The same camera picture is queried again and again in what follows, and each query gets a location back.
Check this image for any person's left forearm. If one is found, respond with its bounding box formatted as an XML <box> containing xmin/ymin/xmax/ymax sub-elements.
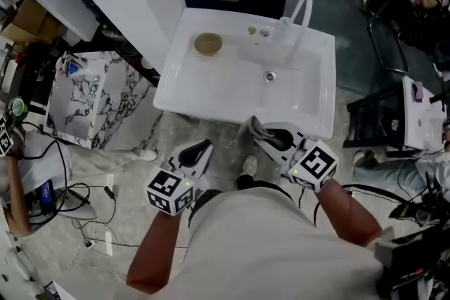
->
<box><xmin>125</xmin><ymin>209</ymin><xmax>184</xmax><ymax>294</ymax></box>

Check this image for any person's white shoe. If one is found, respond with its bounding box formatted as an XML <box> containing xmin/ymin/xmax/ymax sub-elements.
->
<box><xmin>241</xmin><ymin>155</ymin><xmax>259</xmax><ymax>177</ymax></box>

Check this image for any black floor cable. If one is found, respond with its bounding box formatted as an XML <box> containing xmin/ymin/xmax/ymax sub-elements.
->
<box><xmin>56</xmin><ymin>181</ymin><xmax>119</xmax><ymax>249</ymax></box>

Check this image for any purple sponge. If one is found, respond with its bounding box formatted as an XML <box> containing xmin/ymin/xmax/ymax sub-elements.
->
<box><xmin>411</xmin><ymin>81</ymin><xmax>425</xmax><ymax>103</ymax></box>

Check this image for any white faucet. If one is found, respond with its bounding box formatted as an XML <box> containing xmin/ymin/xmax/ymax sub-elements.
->
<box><xmin>278</xmin><ymin>0</ymin><xmax>314</xmax><ymax>68</ymax></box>

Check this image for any person's right forearm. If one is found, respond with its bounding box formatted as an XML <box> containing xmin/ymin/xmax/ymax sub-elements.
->
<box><xmin>314</xmin><ymin>178</ymin><xmax>384</xmax><ymax>247</ymax></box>

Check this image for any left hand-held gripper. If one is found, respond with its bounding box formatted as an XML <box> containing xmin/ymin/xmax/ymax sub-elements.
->
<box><xmin>144</xmin><ymin>138</ymin><xmax>214</xmax><ymax>217</ymax></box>

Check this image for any another person's forearm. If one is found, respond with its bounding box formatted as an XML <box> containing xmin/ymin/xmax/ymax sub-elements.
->
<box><xmin>4</xmin><ymin>147</ymin><xmax>32</xmax><ymax>236</ymax></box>

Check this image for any black chair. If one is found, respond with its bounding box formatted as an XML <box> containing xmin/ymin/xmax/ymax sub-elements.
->
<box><xmin>364</xmin><ymin>0</ymin><xmax>425</xmax><ymax>75</ymax></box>

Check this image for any small white sink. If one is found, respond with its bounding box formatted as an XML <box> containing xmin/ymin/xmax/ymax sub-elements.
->
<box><xmin>401</xmin><ymin>75</ymin><xmax>448</xmax><ymax>152</ymax></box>

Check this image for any grey cloth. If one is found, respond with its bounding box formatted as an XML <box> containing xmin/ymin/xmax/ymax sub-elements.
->
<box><xmin>236</xmin><ymin>115</ymin><xmax>278</xmax><ymax>156</ymax></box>

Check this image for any black sink stand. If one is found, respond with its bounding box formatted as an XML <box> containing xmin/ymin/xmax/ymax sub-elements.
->
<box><xmin>343</xmin><ymin>87</ymin><xmax>409</xmax><ymax>150</ymax></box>

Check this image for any cardboard box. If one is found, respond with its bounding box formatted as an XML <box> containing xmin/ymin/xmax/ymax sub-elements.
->
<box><xmin>0</xmin><ymin>0</ymin><xmax>63</xmax><ymax>45</ymax></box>

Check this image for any marble pattern cabinet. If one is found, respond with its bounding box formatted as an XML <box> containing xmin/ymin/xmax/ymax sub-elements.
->
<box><xmin>44</xmin><ymin>51</ymin><xmax>163</xmax><ymax>150</ymax></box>

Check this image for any black device with blue screen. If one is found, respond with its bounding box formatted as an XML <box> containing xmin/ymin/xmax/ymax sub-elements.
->
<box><xmin>34</xmin><ymin>180</ymin><xmax>58</xmax><ymax>216</ymax></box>

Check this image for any person's light shirt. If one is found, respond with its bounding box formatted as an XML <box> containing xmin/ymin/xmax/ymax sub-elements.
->
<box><xmin>149</xmin><ymin>185</ymin><xmax>385</xmax><ymax>300</ymax></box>

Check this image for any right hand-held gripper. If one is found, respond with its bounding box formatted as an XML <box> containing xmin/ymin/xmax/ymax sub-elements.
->
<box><xmin>253</xmin><ymin>122</ymin><xmax>340</xmax><ymax>193</ymax></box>

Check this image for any green cup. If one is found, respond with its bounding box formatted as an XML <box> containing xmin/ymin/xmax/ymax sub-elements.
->
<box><xmin>8</xmin><ymin>98</ymin><xmax>30</xmax><ymax>117</ymax></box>

